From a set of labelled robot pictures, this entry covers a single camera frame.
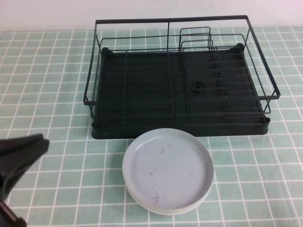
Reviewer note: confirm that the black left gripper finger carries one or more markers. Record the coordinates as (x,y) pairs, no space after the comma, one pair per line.
(38,149)
(26,139)

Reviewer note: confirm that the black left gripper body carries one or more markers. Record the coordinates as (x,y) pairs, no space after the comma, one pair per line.
(11,165)

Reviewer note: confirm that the grey round plate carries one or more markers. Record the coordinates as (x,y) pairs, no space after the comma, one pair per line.
(168,168)

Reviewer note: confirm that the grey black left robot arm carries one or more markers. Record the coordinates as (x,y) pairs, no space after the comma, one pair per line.
(9,216)

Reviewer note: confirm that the yellow round plate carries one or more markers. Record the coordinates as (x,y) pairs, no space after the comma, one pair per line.
(146,204)

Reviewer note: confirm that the white round plate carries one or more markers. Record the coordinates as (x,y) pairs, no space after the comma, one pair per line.
(165,212)

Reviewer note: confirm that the black plastic drip tray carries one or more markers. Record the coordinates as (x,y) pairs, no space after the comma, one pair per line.
(146,78)

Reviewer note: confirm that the green checked tablecloth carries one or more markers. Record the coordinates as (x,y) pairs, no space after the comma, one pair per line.
(260,165)

